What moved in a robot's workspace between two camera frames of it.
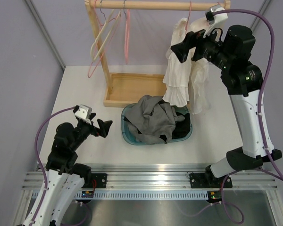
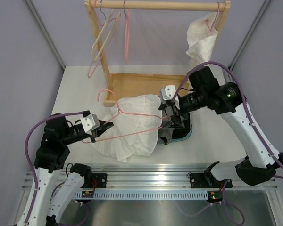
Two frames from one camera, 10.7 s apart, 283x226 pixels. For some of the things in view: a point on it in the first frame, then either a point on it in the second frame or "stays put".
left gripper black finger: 104,127 stays put
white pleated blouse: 177,79 → 137,123
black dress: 182,128 stays put
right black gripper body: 208,47 → 177,118
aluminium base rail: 164,177 stays put
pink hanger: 188,15 → 124,111
